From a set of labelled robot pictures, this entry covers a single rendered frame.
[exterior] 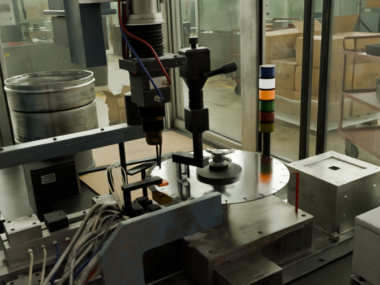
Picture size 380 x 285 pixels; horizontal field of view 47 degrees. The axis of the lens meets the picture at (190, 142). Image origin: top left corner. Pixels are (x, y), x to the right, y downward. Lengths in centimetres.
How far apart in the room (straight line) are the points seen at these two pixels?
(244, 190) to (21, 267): 52
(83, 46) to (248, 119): 85
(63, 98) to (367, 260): 102
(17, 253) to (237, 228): 49
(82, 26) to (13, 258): 52
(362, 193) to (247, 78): 63
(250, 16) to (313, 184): 66
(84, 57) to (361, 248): 72
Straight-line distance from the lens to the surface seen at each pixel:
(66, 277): 88
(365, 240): 100
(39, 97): 150
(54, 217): 107
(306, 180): 119
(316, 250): 113
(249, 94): 162
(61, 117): 151
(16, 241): 105
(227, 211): 107
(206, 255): 92
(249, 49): 159
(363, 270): 104
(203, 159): 96
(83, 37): 97
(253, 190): 96
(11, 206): 151
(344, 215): 119
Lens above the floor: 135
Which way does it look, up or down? 18 degrees down
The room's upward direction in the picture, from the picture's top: 3 degrees counter-clockwise
